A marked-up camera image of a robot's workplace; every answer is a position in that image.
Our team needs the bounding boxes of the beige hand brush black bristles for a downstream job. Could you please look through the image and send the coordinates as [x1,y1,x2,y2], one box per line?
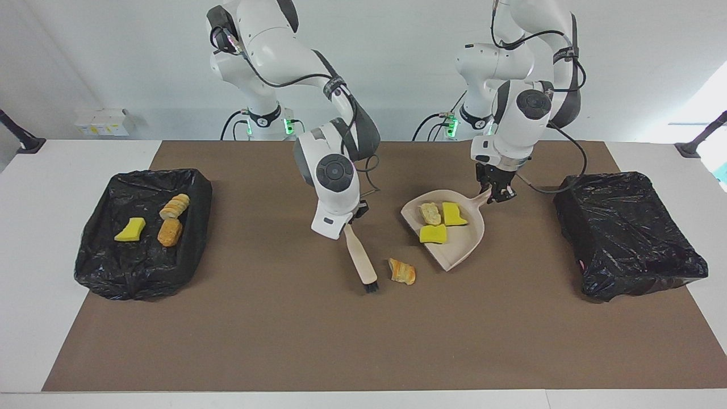
[343,224,381,294]

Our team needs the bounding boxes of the yellow sponge piece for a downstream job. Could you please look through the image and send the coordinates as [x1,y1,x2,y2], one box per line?
[419,224,449,245]
[442,202,469,227]
[114,217,147,243]

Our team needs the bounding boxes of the beige plastic dustpan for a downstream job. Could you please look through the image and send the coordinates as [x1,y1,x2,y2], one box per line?
[400,190,492,272]

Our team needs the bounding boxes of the orange striped croissant piece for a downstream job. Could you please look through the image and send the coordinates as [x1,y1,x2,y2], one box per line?
[388,258,416,286]

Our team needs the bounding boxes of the brown textured cylinder piece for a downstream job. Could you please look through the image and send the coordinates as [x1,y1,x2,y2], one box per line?
[157,218,183,248]

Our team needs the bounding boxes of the black bag lined bin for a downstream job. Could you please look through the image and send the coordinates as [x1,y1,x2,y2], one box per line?
[74,168,213,302]
[554,172,709,303]

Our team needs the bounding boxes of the brown table mat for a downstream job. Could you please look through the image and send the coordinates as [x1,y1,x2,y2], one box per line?
[41,140,727,393]

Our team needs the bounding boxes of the white boxes with yellow labels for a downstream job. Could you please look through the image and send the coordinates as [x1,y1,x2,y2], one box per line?
[75,108,136,137]

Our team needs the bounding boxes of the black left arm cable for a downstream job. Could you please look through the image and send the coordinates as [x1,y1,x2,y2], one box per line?
[490,0,588,195]

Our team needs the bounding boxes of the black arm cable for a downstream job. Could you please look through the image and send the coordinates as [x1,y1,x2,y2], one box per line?
[209,11,382,197]
[490,0,588,195]

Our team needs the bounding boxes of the black left base cable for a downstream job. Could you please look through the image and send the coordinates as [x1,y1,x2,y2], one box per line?
[413,112,455,141]

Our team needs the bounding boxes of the black base cable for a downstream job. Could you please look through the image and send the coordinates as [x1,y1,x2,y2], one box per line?
[220,110,250,141]
[413,112,455,141]

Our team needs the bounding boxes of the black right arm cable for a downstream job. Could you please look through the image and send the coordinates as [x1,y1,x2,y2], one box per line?
[209,11,382,197]

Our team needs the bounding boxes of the black right base cable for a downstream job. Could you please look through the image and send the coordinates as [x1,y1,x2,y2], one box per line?
[220,110,250,141]

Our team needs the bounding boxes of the black camera stand leg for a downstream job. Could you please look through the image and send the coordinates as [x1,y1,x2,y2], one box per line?
[0,108,46,155]
[675,111,727,158]

